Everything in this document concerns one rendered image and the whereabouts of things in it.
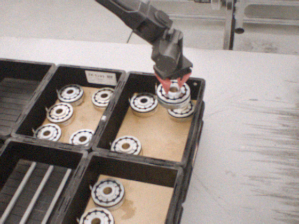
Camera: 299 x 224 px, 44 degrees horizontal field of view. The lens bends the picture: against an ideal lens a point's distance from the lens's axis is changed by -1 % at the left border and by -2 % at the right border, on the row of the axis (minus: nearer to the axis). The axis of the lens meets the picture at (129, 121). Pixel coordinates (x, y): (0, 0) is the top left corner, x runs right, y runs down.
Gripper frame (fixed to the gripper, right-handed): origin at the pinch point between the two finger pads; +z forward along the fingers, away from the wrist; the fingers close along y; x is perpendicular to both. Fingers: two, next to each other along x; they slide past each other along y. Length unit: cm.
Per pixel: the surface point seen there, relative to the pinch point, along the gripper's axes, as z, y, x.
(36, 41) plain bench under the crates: 38, -18, 109
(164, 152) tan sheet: 22.0, -7.0, -5.0
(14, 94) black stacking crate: 25, -42, 57
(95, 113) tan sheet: 23.1, -18.3, 25.6
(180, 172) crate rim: 11.6, -11.0, -20.5
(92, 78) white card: 17.9, -12.5, 39.1
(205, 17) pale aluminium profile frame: 95, 125, 142
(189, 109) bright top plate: 19.1, 10.0, 4.5
